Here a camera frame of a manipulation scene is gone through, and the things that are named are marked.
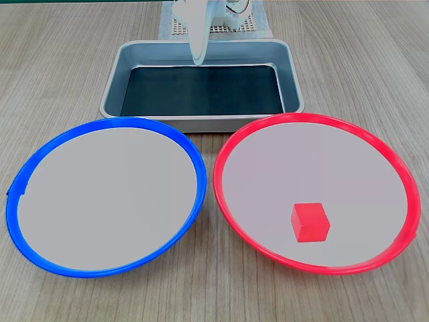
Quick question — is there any red cube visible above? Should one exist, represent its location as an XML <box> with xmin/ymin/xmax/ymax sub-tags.
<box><xmin>290</xmin><ymin>202</ymin><xmax>332</xmax><ymax>243</ymax></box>

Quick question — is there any black tray mat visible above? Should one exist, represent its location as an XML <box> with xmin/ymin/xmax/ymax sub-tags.
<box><xmin>119</xmin><ymin>64</ymin><xmax>286</xmax><ymax>117</ymax></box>

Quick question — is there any steel tray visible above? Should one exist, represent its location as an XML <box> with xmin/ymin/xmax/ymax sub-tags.
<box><xmin>99</xmin><ymin>39</ymin><xmax>306</xmax><ymax>133</ymax></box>

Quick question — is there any red rimmed white plate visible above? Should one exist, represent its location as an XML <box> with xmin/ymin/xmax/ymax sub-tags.
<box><xmin>212</xmin><ymin>112</ymin><xmax>422</xmax><ymax>276</ymax></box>

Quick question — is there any blue rimmed white plate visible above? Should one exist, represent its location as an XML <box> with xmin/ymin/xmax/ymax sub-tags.
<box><xmin>5</xmin><ymin>116</ymin><xmax>208</xmax><ymax>279</ymax></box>

